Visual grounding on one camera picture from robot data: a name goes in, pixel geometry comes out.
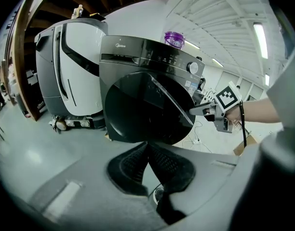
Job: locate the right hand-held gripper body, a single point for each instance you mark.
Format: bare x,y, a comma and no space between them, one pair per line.
228,97

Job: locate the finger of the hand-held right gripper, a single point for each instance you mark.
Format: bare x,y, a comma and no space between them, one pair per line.
198,110

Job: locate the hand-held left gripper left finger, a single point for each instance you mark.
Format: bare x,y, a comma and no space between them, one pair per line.
125,172

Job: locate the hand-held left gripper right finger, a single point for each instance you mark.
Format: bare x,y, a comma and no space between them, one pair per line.
174,172

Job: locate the dark round washing machine door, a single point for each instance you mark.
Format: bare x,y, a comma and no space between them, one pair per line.
138,109

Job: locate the person's right forearm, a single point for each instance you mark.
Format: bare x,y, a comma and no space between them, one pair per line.
258,109

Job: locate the dark grey washing machine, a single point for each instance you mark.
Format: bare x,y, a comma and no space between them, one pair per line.
128,54

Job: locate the person's right hand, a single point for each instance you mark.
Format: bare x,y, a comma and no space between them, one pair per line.
234,115

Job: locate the person's black shoe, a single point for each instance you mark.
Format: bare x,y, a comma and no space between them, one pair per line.
159,195

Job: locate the ceiling light tube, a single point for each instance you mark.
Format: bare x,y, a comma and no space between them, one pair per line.
192,44
217,62
260,41
267,80

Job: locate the person's black trouser leg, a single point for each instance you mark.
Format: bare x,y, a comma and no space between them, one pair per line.
170,213

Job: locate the brown cardboard box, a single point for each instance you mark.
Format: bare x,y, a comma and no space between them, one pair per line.
240,148

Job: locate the person's grey shirt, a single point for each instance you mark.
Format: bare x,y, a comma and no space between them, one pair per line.
287,93

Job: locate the purple plastic bucket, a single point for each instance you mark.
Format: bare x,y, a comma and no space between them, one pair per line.
174,41

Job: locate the white grey cleaning robot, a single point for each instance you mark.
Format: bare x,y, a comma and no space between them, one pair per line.
82,68

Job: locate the black equipment rack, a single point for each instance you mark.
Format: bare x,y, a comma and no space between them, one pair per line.
33,85

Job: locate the black yellow pad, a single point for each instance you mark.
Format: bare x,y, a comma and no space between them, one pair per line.
97,16

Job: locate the wooden staircase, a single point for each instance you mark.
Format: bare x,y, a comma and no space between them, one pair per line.
24,56

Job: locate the small beige bottle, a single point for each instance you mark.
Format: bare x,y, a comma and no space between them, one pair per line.
74,14
80,11

